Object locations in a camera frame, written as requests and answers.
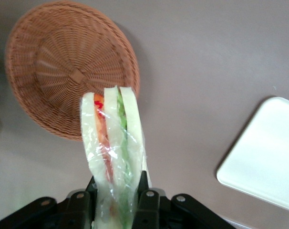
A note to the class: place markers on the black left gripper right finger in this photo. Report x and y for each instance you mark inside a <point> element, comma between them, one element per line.
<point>148,210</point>

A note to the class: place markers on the cream rectangular plastic tray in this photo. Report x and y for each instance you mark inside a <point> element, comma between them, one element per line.
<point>266,155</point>

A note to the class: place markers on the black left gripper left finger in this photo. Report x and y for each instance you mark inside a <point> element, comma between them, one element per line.
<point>80,210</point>

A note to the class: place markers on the plastic white bread sandwich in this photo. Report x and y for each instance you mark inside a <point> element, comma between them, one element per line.
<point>132,119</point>

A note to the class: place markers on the round brown wicker basket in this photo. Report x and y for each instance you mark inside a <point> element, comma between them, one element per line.
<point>63,47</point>

